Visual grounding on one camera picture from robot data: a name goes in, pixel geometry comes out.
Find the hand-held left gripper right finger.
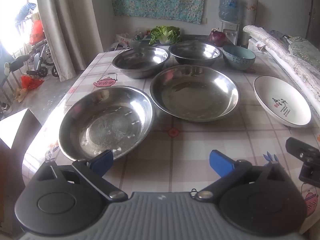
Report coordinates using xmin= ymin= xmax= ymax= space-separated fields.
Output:
xmin=195 ymin=149 xmax=288 ymax=202

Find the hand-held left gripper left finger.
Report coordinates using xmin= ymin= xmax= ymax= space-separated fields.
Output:
xmin=32 ymin=149 xmax=128 ymax=202

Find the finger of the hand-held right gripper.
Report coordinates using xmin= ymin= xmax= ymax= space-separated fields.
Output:
xmin=286 ymin=137 xmax=320 ymax=183

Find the large shallow steel plate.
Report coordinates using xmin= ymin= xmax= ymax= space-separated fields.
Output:
xmin=58 ymin=85 xmax=155 ymax=162
xmin=149 ymin=64 xmax=241 ymax=122

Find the teal ceramic bowl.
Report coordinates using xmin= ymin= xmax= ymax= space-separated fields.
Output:
xmin=222 ymin=45 xmax=257 ymax=71

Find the deep steel bowl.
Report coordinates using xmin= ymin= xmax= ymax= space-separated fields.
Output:
xmin=112 ymin=46 xmax=170 ymax=79
xmin=168 ymin=42 xmax=223 ymax=67

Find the plaid printed tablecloth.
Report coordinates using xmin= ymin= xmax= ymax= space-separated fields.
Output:
xmin=21 ymin=40 xmax=320 ymax=235

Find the white ceramic plate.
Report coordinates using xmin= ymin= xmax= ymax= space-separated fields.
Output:
xmin=253 ymin=76 xmax=312 ymax=127

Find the rolled white quilt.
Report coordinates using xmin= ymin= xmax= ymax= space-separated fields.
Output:
xmin=243 ymin=25 xmax=320 ymax=110

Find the green patterned pillow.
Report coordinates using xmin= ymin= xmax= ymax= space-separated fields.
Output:
xmin=287 ymin=36 xmax=320 ymax=65

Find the red bag on floor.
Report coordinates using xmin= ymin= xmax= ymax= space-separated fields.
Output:
xmin=20 ymin=75 xmax=45 ymax=90

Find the folded stroller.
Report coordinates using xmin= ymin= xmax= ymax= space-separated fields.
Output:
xmin=26 ymin=39 xmax=59 ymax=78

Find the white plastic bag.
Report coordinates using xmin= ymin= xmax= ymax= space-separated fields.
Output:
xmin=110 ymin=32 xmax=137 ymax=52

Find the white water dispenser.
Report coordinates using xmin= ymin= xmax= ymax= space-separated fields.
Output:
xmin=217 ymin=20 xmax=240 ymax=46

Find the green leafy cabbage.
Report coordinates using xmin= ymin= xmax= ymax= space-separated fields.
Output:
xmin=149 ymin=25 xmax=182 ymax=44

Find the printed white roll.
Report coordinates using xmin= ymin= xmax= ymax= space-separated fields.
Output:
xmin=242 ymin=0 xmax=258 ymax=45

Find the hanging red plastic bag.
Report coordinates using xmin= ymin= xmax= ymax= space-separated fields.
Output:
xmin=29 ymin=19 xmax=47 ymax=44

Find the grey curtain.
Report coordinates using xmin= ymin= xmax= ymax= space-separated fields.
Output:
xmin=35 ymin=0 xmax=104 ymax=82

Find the blue water bottle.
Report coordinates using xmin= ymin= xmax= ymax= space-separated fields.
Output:
xmin=218 ymin=0 xmax=240 ymax=22

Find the blue checked hanging cloth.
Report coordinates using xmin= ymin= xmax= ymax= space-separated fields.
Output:
xmin=14 ymin=2 xmax=37 ymax=30

